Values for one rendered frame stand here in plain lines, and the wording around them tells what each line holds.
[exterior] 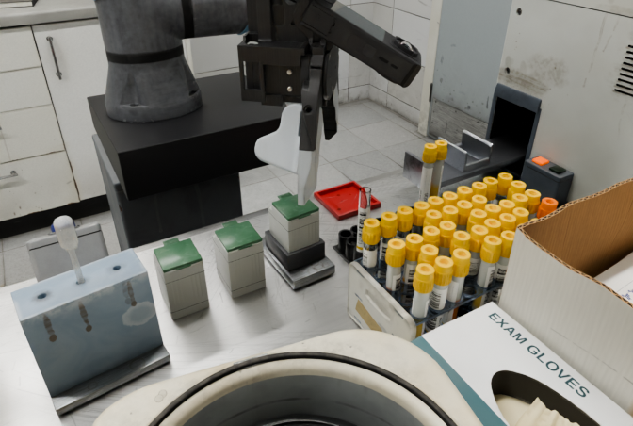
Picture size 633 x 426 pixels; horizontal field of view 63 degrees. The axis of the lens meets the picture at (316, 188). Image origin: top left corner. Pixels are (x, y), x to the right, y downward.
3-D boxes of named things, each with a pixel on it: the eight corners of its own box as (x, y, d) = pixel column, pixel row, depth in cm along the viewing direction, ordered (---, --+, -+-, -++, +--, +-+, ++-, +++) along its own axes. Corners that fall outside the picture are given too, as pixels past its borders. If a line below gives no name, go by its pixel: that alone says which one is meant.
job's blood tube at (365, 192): (363, 257, 61) (366, 185, 55) (368, 264, 60) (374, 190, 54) (353, 261, 60) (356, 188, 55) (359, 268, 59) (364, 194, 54)
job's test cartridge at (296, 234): (300, 236, 63) (299, 191, 59) (320, 256, 59) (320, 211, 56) (269, 246, 61) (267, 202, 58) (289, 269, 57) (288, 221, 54)
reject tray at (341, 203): (353, 185, 76) (353, 180, 75) (381, 206, 71) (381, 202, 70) (314, 197, 73) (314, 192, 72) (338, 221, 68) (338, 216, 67)
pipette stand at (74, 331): (144, 317, 53) (126, 239, 48) (171, 361, 48) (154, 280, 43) (40, 363, 48) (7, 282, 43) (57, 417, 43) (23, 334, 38)
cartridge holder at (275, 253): (296, 234, 65) (295, 210, 63) (334, 274, 59) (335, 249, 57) (257, 248, 63) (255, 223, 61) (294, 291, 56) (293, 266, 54)
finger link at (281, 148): (253, 200, 49) (265, 105, 50) (315, 206, 48) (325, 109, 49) (244, 199, 46) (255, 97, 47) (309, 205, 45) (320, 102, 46)
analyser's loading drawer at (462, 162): (504, 144, 83) (511, 115, 80) (537, 161, 78) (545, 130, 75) (402, 175, 74) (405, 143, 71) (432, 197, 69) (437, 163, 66)
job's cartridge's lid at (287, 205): (298, 192, 59) (298, 188, 59) (319, 212, 56) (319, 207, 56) (267, 203, 58) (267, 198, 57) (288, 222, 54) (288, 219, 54)
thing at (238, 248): (250, 263, 60) (245, 216, 57) (267, 286, 57) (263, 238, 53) (217, 274, 59) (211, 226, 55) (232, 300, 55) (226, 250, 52)
